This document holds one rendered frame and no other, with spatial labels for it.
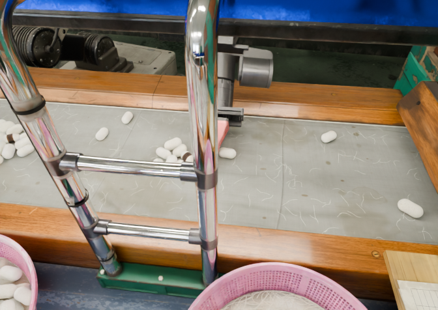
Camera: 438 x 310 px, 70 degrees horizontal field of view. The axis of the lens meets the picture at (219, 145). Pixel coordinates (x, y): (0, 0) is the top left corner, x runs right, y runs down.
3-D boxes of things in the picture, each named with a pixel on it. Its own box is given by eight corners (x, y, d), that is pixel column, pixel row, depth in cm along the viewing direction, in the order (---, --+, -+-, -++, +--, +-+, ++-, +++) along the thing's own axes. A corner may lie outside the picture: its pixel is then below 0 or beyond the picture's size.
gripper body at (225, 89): (243, 118, 57) (246, 77, 57) (187, 114, 57) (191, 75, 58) (243, 124, 63) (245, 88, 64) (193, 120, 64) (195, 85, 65)
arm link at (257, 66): (214, 33, 67) (216, 13, 58) (268, 38, 67) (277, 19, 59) (210, 88, 66) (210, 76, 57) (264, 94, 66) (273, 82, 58)
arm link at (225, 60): (206, 56, 64) (207, 45, 59) (240, 60, 65) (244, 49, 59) (204, 89, 64) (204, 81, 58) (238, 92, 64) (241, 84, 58)
